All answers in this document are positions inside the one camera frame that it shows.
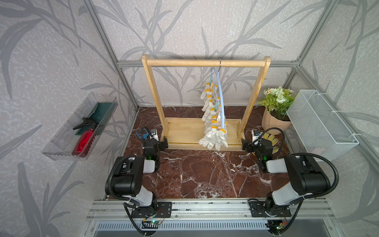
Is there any green trowel in tray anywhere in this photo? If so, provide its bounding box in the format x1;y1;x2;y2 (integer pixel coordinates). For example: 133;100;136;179
76;102;112;135

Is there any clear plastic wall tray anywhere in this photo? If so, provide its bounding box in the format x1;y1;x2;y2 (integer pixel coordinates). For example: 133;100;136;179
42;92;118;161

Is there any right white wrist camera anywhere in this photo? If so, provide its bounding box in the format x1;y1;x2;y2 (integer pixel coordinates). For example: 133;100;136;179
251;129;263;142

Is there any aluminium front rail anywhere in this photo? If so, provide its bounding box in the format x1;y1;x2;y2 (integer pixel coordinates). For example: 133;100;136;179
86;198;335;221

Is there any wooden hanging rack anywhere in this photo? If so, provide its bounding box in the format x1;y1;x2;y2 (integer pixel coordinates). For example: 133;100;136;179
142;54;271;151

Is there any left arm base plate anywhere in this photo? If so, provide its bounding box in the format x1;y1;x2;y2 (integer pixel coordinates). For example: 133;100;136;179
131;201;173;218

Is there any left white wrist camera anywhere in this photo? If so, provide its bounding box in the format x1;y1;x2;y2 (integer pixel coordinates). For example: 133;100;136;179
149;129;159;141

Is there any white wire basket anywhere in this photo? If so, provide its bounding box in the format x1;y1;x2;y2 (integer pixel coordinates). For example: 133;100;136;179
286;89;359;161

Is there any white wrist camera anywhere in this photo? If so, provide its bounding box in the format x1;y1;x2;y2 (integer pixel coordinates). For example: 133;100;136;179
149;129;159;141
251;129;263;142

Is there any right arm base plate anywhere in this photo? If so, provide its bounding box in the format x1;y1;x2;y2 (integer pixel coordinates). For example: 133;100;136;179
247;198;292;218

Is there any potted white flower plant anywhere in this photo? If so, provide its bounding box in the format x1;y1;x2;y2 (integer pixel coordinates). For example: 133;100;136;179
259;87;295;131

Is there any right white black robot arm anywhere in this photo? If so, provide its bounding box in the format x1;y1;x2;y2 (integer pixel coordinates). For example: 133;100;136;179
241;139;340;215

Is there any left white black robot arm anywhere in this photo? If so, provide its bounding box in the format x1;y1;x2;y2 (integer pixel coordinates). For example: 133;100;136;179
105;138;168;212

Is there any red spray bottle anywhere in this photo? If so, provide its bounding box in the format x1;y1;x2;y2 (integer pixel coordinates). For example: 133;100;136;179
72;118;98;158

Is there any blue clip hanger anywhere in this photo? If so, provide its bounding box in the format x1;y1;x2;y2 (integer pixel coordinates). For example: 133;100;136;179
208;59;226;130

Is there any yellow patterned glove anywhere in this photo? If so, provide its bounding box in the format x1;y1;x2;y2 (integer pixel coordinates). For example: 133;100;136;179
263;133;279;154

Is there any blue hand rake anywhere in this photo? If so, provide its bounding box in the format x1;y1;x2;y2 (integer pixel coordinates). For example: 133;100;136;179
136;126;151;140

